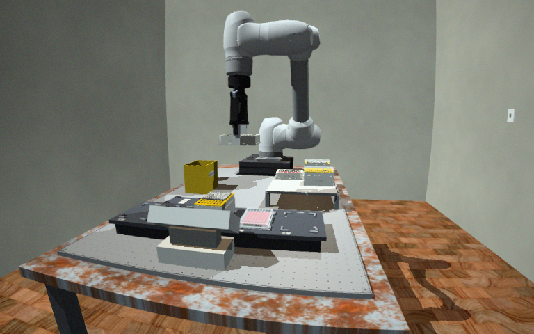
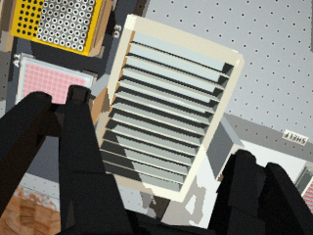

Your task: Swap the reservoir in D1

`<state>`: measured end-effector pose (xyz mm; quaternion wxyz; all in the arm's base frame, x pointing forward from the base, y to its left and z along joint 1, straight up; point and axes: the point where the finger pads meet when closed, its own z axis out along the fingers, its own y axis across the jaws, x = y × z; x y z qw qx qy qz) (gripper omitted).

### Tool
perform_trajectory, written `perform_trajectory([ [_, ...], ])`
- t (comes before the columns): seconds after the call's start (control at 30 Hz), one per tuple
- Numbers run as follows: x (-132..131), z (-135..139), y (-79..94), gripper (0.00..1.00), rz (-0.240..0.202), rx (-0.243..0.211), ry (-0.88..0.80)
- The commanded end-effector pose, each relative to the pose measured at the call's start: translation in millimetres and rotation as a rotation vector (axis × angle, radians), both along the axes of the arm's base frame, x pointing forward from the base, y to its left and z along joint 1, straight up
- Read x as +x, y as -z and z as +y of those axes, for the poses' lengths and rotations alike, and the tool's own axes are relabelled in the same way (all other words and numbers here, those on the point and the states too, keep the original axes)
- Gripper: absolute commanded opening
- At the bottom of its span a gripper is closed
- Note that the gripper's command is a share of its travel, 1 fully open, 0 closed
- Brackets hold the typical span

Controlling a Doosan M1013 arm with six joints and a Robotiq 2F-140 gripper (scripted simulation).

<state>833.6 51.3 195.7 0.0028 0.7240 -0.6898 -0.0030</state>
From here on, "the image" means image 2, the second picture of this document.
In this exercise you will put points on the yellow pipette tip rack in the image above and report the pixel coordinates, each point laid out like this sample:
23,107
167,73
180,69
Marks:
75,25

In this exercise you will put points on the white well plate with pink wells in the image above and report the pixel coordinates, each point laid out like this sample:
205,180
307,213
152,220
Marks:
49,78

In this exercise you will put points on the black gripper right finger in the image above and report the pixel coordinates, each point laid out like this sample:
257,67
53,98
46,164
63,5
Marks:
249,185

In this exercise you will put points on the pink trough reservoir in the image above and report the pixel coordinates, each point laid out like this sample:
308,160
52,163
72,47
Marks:
303,185

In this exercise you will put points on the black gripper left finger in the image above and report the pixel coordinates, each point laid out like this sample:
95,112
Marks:
87,192

